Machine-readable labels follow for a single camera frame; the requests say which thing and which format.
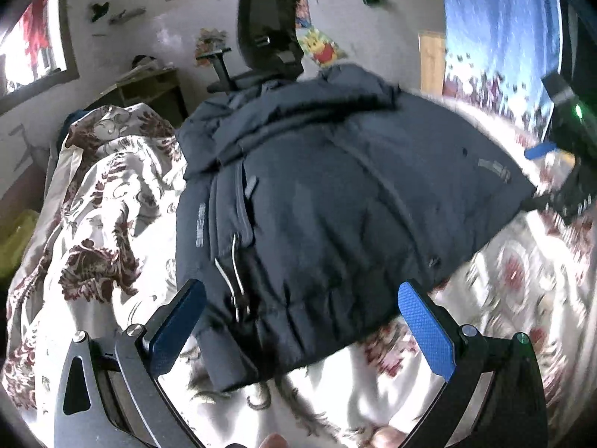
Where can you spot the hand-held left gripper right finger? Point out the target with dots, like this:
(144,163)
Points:
(427,326)

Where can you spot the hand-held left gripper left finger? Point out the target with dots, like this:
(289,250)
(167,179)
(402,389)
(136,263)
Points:
(179,322)

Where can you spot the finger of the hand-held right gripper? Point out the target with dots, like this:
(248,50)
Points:
(543,203)
(541,151)

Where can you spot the dark navy padded jacket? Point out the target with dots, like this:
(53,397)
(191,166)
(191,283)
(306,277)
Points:
(326,196)

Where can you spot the blue dotted curtain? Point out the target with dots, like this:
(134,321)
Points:
(494,32)

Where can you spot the light wooden board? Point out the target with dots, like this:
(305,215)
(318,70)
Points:
(432,63)

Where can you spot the white floral satin blanket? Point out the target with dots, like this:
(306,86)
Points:
(93,196)

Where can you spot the yellow-green cloth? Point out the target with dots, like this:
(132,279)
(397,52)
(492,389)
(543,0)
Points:
(16,247)

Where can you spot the blue cloth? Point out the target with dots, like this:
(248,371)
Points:
(80,115)

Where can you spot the wooden desk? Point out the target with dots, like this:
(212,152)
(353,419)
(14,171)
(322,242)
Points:
(149,91)

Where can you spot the yellow bear poster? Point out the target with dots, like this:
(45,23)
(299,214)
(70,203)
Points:
(322,49)

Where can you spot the dark item on desk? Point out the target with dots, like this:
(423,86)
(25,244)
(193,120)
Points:
(143,61)

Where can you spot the cartoon figure poster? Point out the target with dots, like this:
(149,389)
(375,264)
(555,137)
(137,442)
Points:
(303,11)

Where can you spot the colourful cartoon sticker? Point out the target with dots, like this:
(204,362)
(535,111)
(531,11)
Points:
(211,42)

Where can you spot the black office chair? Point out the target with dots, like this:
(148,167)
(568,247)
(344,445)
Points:
(268,23)

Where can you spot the red hanging decoration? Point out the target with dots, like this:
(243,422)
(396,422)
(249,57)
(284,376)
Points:
(37,28)

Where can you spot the window with dark frame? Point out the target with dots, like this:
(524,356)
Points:
(32,42)

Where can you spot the black bird wall decal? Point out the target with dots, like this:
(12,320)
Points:
(99,11)

